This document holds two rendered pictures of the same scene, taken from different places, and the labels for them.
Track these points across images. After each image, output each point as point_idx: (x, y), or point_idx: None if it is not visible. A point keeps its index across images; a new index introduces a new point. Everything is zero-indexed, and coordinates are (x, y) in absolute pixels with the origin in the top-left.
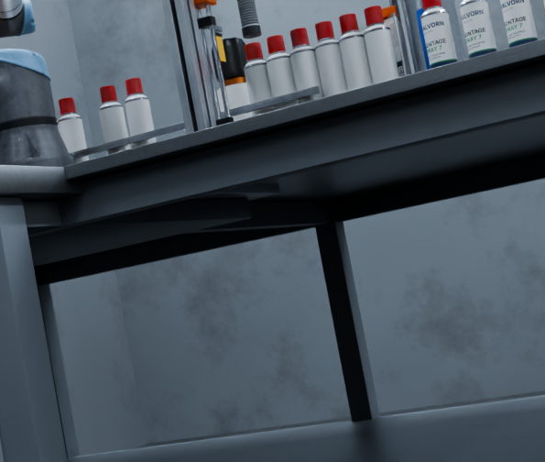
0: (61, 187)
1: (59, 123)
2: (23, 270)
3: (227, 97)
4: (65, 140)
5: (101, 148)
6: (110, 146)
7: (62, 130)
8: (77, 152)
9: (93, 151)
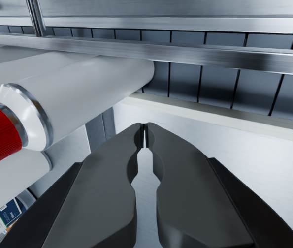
0: None
1: None
2: None
3: None
4: (25, 59)
5: (2, 33)
6: None
7: (2, 65)
8: (31, 36)
9: (15, 33)
